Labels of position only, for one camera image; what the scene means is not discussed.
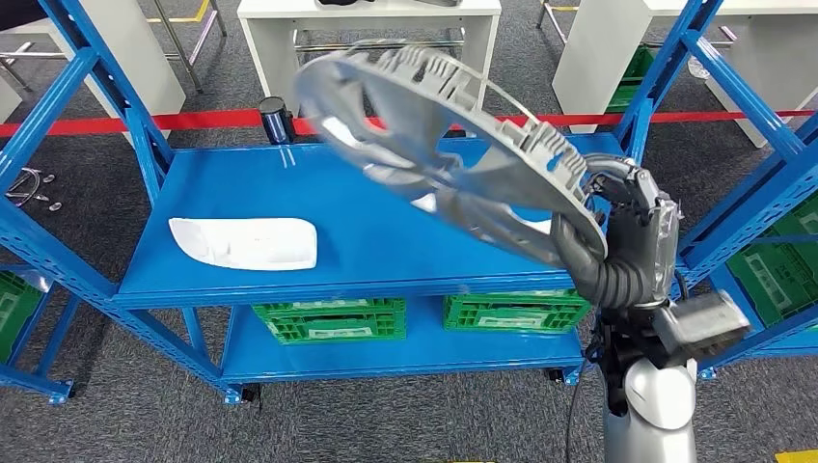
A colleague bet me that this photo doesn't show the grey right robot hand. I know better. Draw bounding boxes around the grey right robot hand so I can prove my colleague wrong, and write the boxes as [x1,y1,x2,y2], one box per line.
[583,152,682,302]

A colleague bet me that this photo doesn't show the red barrier tape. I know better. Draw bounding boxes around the red barrier tape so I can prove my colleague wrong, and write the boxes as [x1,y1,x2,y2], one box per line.
[0,108,818,139]

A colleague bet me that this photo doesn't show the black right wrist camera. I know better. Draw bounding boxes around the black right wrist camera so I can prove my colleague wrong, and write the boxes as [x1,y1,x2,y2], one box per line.
[651,290,752,368]

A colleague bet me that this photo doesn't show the white table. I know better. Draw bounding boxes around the white table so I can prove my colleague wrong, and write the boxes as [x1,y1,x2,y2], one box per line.
[236,0,503,117]
[0,0,186,125]
[551,0,818,150]

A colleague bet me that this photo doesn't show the chrome metal frame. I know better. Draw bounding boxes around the chrome metal frame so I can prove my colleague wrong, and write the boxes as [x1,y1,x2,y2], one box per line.
[0,41,37,92]
[150,0,228,95]

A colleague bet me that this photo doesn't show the blue metal shelf rack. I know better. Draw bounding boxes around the blue metal shelf rack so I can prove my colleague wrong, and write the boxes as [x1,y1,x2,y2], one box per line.
[0,261,74,406]
[696,242,818,383]
[0,0,818,407]

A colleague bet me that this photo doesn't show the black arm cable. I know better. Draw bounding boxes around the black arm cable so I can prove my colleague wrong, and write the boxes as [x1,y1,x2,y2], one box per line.
[563,319,614,463]

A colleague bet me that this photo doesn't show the black stanchion post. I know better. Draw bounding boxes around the black stanchion post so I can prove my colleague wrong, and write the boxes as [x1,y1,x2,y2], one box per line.
[259,95,296,147]

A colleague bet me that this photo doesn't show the white plastic mirror cover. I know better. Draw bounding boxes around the white plastic mirror cover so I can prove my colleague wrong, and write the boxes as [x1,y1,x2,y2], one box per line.
[168,217,319,272]

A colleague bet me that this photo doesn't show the green plastic crate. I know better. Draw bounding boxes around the green plastic crate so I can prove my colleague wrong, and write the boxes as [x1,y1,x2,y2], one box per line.
[605,44,656,115]
[442,290,592,335]
[252,297,408,346]
[726,191,818,330]
[0,271,46,365]

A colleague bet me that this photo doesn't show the chrome car emblem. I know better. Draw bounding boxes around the chrome car emblem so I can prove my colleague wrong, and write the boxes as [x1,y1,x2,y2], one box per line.
[5,167,64,212]

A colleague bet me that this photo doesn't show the grey plastic wheel cover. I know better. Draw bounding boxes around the grey plastic wheel cover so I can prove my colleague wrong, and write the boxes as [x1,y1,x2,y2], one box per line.
[292,39,610,270]

